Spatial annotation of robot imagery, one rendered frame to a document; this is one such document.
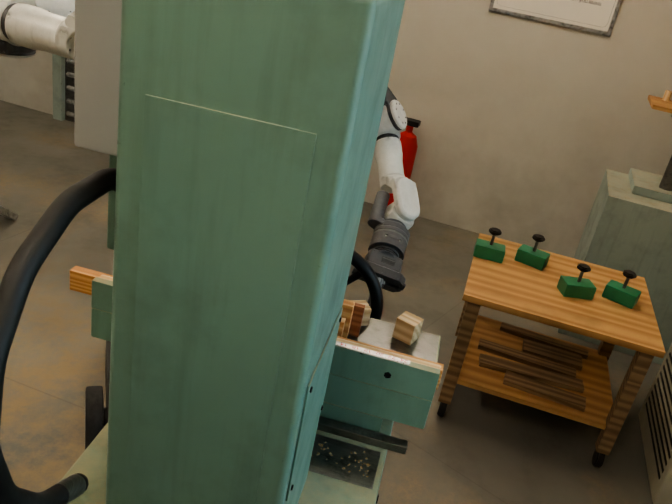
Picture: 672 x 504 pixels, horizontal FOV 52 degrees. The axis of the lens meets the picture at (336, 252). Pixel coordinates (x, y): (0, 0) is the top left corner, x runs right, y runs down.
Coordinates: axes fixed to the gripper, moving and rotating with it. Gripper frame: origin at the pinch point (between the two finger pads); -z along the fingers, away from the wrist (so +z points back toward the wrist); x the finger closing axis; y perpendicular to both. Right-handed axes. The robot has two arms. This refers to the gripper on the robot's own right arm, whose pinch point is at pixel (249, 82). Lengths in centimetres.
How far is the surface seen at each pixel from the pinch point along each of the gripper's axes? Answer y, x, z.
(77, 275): 34.2, 18.3, 23.7
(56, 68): -146, 285, 228
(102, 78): 26.4, -39.8, -0.2
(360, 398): 41, 20, -30
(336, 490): 56, 15, -30
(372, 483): 54, 17, -35
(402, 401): 40, 19, -36
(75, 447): 66, 119, 53
